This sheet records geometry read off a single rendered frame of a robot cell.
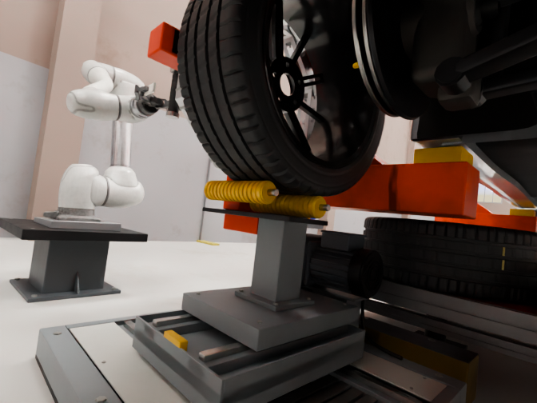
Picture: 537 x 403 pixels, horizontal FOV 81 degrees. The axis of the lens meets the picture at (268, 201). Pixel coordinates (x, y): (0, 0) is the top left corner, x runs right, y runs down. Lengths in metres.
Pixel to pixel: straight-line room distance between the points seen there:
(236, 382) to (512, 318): 0.81
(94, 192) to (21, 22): 2.45
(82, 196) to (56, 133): 1.87
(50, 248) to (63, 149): 1.98
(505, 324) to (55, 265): 1.67
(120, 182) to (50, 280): 0.54
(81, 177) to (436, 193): 1.48
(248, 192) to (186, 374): 0.41
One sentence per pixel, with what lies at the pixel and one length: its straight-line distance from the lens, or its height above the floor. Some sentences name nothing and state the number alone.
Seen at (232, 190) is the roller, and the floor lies 0.51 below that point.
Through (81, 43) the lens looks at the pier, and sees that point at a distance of 3.80.
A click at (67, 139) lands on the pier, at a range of 3.56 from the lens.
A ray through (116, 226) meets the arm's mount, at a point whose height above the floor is 0.32.
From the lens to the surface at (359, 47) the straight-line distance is 0.64.
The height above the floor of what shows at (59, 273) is 0.10.
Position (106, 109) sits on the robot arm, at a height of 0.78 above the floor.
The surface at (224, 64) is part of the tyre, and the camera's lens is 0.69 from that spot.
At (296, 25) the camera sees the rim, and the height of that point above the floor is 1.08.
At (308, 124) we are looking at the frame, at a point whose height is 0.81.
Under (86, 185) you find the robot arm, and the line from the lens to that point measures 1.72.
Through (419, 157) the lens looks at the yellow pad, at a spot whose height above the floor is 0.70.
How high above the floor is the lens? 0.45
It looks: 3 degrees up
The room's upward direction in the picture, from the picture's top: 7 degrees clockwise
